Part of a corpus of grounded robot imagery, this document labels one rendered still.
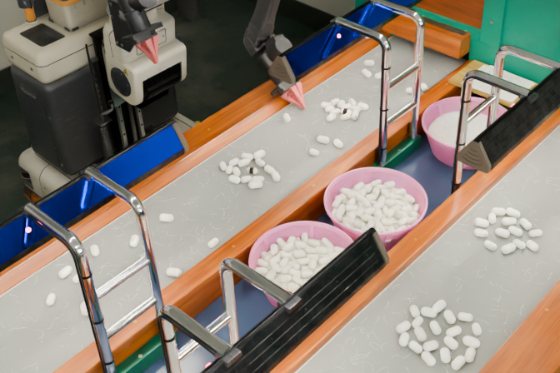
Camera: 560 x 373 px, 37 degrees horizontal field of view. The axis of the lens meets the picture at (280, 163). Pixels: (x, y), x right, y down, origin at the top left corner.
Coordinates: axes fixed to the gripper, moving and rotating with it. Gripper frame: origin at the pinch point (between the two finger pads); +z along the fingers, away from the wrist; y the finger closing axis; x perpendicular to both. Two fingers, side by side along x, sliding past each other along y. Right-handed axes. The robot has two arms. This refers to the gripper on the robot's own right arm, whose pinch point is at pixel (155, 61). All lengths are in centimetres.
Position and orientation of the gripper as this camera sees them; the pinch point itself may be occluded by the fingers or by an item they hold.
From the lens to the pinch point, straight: 237.2
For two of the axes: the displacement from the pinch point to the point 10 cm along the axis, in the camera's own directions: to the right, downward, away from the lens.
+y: 7.0, -4.7, 5.5
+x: -6.2, -0.1, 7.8
